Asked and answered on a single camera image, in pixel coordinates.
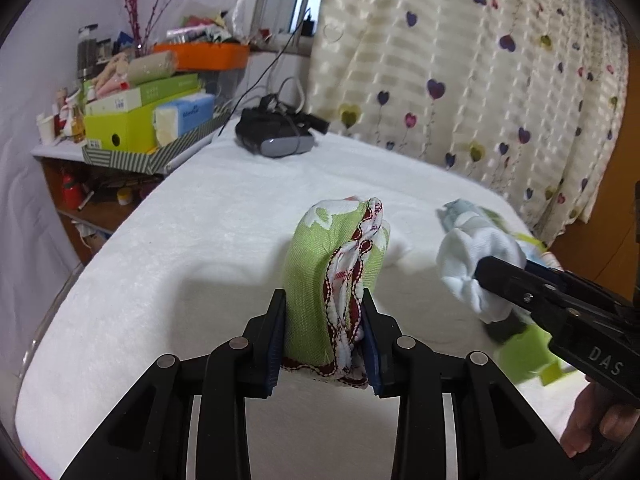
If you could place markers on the black grey VR headset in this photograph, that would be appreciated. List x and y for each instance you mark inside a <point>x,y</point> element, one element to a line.
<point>274,129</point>

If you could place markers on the blue tissue pack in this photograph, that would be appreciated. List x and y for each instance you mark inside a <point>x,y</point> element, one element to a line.
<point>174,119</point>

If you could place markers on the green patterned cloth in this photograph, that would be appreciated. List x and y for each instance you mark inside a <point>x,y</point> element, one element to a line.
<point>336,253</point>

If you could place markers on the striped grey tray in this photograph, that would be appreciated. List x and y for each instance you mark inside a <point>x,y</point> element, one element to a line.
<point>159,160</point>

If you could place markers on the green rimmed white box lid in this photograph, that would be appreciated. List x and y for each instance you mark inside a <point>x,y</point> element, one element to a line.
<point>526,356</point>

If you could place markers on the white table cover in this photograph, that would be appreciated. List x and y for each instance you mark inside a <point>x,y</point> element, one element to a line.
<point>203,254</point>

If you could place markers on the wooden side shelf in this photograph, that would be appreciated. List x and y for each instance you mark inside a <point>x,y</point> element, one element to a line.
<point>111,195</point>

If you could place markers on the beige bandage roll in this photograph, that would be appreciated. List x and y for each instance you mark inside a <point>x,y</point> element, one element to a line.
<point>151,67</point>

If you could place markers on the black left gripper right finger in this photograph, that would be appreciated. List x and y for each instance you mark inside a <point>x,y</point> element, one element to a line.
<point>378,348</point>

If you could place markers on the wooden wardrobe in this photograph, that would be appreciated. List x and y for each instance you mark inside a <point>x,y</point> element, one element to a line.
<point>604,249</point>

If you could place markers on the person's right hand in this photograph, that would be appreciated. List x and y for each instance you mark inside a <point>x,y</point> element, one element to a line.
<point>593,415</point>

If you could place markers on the lime green box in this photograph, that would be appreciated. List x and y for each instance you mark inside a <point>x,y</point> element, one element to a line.
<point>131,132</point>

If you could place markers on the white paper cup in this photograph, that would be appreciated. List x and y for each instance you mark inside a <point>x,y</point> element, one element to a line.
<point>46,128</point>

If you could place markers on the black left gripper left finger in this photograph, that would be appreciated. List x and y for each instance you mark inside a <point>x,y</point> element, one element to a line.
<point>266,335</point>

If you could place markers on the red bottle on shelf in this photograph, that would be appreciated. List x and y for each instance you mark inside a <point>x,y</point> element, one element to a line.
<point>73,191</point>

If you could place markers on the white green flat box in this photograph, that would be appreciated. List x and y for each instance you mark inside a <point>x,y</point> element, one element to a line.
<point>127,100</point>

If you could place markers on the orange storage box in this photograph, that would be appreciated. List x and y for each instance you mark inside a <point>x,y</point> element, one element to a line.
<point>202,56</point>

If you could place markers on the wet wipes pack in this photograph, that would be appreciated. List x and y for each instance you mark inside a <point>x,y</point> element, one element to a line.
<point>462,217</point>

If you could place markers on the cream heart pattern curtain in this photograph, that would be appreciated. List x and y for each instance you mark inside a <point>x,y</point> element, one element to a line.
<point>524,96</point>

